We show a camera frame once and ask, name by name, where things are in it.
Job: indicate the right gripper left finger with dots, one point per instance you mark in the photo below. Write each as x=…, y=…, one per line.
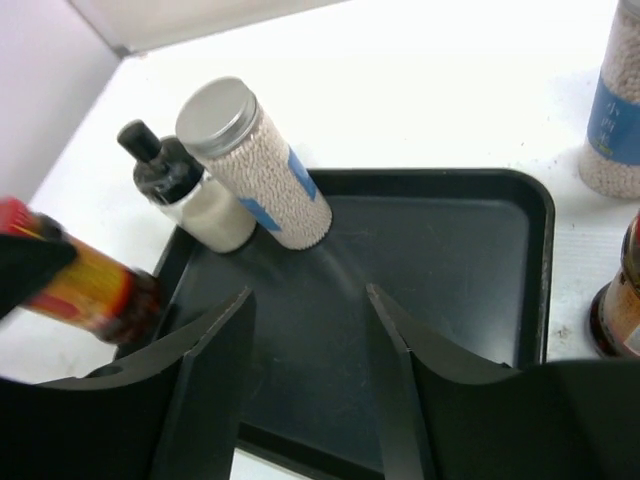
x=168, y=411

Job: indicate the black rectangular tray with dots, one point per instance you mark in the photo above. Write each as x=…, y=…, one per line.
x=468, y=252

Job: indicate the red-lid chili sauce jar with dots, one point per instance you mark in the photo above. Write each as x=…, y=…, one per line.
x=94, y=292
x=614, y=314

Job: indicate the silver-lid bead jar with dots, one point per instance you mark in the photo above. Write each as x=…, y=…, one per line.
x=609, y=163
x=224, y=127

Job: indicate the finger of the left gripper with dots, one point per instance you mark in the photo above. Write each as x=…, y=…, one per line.
x=28, y=265

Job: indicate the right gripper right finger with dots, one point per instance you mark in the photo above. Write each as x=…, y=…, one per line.
x=444, y=412

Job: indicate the black-cap clear bottle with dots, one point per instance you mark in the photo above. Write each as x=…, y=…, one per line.
x=168, y=176

